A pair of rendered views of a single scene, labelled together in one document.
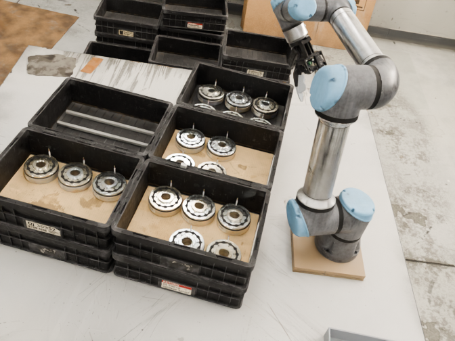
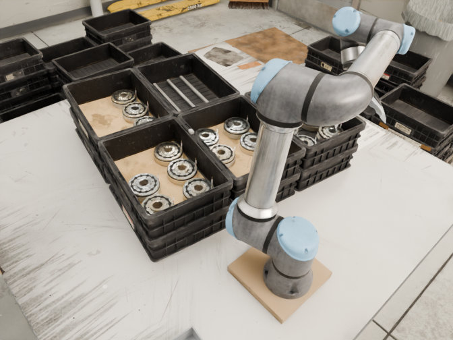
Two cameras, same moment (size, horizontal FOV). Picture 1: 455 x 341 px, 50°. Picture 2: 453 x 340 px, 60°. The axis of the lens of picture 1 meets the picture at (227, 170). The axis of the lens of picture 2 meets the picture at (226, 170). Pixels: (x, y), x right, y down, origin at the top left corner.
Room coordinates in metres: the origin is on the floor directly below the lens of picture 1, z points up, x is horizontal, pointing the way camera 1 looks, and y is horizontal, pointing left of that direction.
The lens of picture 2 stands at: (0.49, -0.77, 1.79)
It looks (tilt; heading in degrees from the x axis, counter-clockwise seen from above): 44 degrees down; 50
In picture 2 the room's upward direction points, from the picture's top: 4 degrees clockwise
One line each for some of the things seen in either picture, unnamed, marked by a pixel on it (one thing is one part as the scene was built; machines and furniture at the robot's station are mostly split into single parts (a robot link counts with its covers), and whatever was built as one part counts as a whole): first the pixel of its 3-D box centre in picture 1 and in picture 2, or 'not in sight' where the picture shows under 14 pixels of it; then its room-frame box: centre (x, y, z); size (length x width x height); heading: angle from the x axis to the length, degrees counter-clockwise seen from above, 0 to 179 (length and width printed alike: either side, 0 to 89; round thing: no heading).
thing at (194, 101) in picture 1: (235, 106); (300, 121); (1.52, 0.02, 0.87); 0.40 x 0.30 x 0.11; 85
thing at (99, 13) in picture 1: (130, 34); (335, 70); (2.82, 0.80, 0.31); 0.40 x 0.30 x 0.34; 95
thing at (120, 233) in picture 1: (195, 210); (162, 163); (0.92, 0.07, 0.92); 0.40 x 0.30 x 0.02; 85
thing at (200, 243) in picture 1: (186, 243); (143, 184); (0.85, 0.07, 0.86); 0.10 x 0.10 x 0.01
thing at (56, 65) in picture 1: (50, 63); (222, 55); (1.78, 0.86, 0.71); 0.22 x 0.19 x 0.01; 95
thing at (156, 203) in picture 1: (165, 197); (168, 150); (1.00, 0.17, 0.86); 0.10 x 0.10 x 0.01
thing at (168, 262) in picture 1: (193, 222); (164, 174); (0.92, 0.07, 0.87); 0.40 x 0.30 x 0.11; 85
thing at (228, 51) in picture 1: (252, 80); (407, 137); (2.49, -0.04, 0.37); 0.40 x 0.30 x 0.45; 95
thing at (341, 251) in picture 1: (340, 235); (289, 268); (1.06, -0.41, 0.78); 0.15 x 0.15 x 0.10
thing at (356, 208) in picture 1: (350, 212); (293, 244); (1.06, -0.40, 0.89); 0.13 x 0.12 x 0.14; 110
